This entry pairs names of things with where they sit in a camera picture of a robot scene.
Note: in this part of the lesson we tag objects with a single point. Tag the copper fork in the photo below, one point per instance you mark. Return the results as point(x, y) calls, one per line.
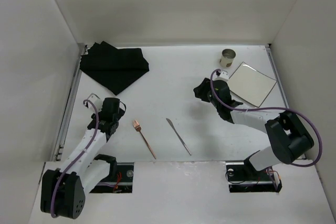
point(138, 128)

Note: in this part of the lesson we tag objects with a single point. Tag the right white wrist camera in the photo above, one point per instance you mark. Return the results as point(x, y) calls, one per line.
point(222, 75)

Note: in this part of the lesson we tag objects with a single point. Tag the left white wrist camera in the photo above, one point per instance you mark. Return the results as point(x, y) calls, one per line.
point(93, 102)

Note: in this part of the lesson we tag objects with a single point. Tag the white cup with brown band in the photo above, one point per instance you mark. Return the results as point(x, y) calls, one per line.
point(227, 57)

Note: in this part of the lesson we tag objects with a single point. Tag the silver table knife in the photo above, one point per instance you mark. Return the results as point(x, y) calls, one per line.
point(179, 137)

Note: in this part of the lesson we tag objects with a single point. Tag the white square plate black rim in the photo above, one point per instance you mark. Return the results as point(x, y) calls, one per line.
point(250, 85)

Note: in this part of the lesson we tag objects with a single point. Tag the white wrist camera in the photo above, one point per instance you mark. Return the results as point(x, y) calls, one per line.
point(93, 102)
point(222, 75)

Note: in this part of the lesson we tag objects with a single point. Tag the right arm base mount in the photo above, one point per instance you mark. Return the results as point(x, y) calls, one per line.
point(242, 179)

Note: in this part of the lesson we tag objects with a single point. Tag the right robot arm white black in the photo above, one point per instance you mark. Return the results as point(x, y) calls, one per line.
point(288, 137)

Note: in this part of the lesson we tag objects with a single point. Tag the black cloth placemat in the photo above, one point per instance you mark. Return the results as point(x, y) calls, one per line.
point(113, 68)

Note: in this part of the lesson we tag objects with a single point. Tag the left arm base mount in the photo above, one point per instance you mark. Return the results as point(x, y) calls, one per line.
point(121, 182)

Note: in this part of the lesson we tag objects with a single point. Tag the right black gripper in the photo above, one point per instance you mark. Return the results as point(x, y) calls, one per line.
point(203, 92)

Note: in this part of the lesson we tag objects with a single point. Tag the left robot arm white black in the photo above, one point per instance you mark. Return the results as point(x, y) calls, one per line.
point(64, 189)

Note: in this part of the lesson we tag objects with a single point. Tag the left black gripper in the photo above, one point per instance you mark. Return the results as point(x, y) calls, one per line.
point(115, 114)

